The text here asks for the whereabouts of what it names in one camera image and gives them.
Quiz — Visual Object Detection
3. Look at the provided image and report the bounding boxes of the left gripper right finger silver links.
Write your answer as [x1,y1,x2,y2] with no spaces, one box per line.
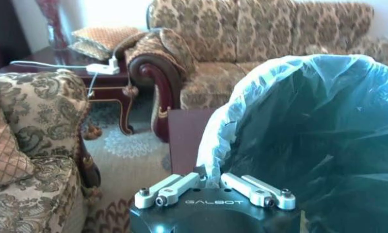
[220,172,296,210]

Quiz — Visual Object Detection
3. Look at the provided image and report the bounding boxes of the white power strip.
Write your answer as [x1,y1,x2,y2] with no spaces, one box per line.
[86,56,120,75]

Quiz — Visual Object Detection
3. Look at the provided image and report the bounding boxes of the dark red coffee table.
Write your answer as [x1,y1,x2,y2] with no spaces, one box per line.
[167,108,218,176]

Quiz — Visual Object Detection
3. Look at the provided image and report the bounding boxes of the white power cable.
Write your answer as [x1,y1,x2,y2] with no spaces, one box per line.
[9,43,124,99]

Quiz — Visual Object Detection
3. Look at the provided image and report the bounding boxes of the dark red wooden side table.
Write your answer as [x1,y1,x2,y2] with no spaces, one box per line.
[0,46,138,135]

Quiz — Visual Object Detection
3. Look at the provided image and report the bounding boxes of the trash bin with blue bag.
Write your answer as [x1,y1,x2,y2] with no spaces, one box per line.
[196,54,388,233]

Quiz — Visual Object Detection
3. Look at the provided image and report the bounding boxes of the tall red glass vase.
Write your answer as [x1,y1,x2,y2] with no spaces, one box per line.
[35,0,72,50]

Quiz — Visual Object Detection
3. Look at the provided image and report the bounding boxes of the checked orange cushion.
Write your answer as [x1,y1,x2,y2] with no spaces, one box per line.
[0,73,36,189]

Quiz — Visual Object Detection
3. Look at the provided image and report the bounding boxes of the patterned brown fabric sofa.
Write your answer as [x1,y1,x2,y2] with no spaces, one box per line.
[115,0,388,143]

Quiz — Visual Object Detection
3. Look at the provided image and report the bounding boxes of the gold tasselled cushion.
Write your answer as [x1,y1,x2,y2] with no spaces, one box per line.
[71,26,144,50]
[67,40,115,61]

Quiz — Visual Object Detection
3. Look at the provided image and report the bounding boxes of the patterned floor rug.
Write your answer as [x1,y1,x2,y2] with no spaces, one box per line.
[82,97,172,233]

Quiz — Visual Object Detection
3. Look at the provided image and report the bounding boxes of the patterned beige armchair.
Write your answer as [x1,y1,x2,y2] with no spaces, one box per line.
[0,68,102,233]

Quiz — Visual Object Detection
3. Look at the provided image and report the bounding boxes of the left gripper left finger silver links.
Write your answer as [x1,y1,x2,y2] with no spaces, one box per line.
[135,166,208,210]

